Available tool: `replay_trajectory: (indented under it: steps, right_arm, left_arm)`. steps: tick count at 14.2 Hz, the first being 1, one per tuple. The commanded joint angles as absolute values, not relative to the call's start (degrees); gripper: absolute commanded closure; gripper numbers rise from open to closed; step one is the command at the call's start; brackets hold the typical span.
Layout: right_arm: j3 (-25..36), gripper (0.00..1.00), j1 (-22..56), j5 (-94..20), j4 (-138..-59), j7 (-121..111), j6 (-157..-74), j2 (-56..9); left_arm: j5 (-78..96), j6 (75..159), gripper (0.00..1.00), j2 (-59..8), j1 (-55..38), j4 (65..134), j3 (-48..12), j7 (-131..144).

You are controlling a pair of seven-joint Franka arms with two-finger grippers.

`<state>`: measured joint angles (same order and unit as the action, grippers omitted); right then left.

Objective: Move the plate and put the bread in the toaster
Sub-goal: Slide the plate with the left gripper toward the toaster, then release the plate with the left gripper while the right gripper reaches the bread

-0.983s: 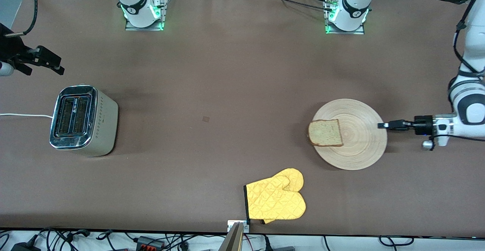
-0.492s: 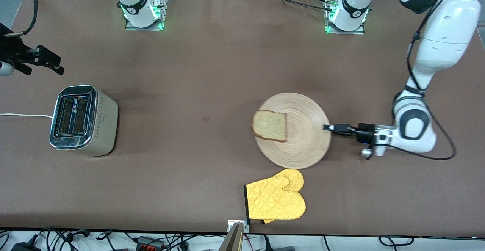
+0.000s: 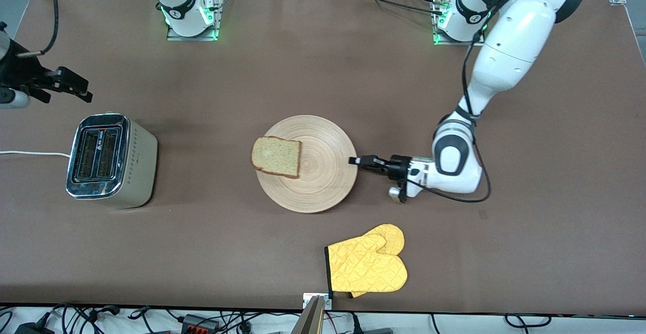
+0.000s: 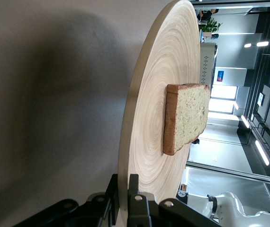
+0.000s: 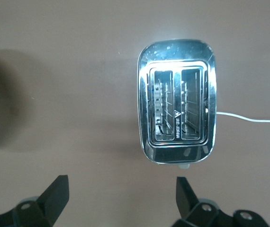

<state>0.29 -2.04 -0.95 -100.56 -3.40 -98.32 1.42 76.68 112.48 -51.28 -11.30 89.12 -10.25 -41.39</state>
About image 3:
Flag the round wooden plate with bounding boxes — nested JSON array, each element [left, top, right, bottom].
[[255, 115, 358, 213]]

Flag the slice of brown bread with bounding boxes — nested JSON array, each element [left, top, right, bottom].
[[251, 136, 302, 179]]

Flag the silver two-slot toaster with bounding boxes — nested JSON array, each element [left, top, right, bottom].
[[66, 113, 158, 209]]

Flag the yellow quilted oven mitt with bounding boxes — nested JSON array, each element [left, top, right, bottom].
[[325, 224, 408, 299]]

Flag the black power adapter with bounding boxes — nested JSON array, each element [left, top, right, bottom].
[[14, 322, 55, 334]]

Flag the black orange connector block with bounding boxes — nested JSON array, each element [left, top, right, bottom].
[[181, 314, 220, 332]]

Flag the white toaster power cord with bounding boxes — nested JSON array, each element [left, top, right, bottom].
[[0, 150, 70, 157]]

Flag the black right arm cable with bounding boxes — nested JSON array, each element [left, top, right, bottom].
[[18, 0, 59, 57]]

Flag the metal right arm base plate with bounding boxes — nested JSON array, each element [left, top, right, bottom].
[[167, 0, 223, 41]]

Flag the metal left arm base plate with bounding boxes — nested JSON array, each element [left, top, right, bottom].
[[433, 0, 487, 46]]

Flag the small metal table edge bracket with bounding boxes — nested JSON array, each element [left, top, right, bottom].
[[303, 293, 333, 310]]

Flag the long black table cable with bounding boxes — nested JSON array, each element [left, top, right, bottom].
[[323, 0, 445, 16]]

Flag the beige upright post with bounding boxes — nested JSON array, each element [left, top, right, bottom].
[[291, 296, 325, 334]]

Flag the looped black floor cable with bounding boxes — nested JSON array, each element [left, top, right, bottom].
[[505, 313, 553, 328]]

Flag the tangled black floor cables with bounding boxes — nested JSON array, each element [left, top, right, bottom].
[[48, 302, 152, 327]]

